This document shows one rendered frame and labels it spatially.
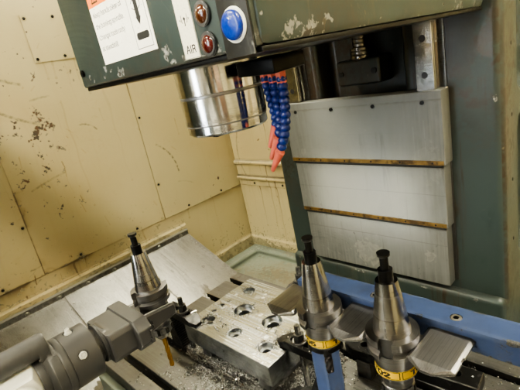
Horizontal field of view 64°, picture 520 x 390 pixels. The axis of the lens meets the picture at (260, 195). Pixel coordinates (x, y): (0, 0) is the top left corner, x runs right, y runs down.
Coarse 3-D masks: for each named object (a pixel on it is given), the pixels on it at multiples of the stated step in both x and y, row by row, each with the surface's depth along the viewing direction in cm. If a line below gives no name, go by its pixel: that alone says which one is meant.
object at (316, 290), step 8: (304, 264) 55; (312, 264) 55; (320, 264) 55; (304, 272) 55; (312, 272) 55; (320, 272) 55; (304, 280) 56; (312, 280) 55; (320, 280) 55; (304, 288) 56; (312, 288) 55; (320, 288) 55; (328, 288) 56; (304, 296) 57; (312, 296) 56; (320, 296) 55; (328, 296) 56; (304, 304) 57; (312, 304) 56; (320, 304) 56; (328, 304) 56; (312, 312) 56; (320, 312) 56
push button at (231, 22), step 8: (224, 16) 43; (232, 16) 42; (240, 16) 42; (224, 24) 43; (232, 24) 42; (240, 24) 42; (224, 32) 44; (232, 32) 43; (240, 32) 42; (232, 40) 44
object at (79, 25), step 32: (64, 0) 67; (160, 0) 50; (192, 0) 47; (256, 0) 42; (288, 0) 44; (320, 0) 48; (352, 0) 52; (384, 0) 57; (416, 0) 64; (448, 0) 72; (480, 0) 82; (160, 32) 53; (256, 32) 42; (288, 32) 45; (320, 32) 49; (352, 32) 54; (96, 64) 67; (128, 64) 61; (160, 64) 55; (192, 64) 52
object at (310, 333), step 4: (308, 328) 57; (312, 328) 57; (308, 332) 58; (312, 332) 57; (328, 332) 56; (308, 336) 58; (312, 336) 57; (316, 336) 57; (320, 336) 57; (324, 336) 57; (328, 336) 57; (332, 336) 57; (316, 340) 57; (320, 340) 57; (324, 340) 57; (316, 348) 58; (328, 348) 57
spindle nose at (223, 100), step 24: (192, 72) 72; (216, 72) 71; (192, 96) 74; (216, 96) 72; (240, 96) 73; (264, 96) 79; (192, 120) 76; (216, 120) 74; (240, 120) 74; (264, 120) 78
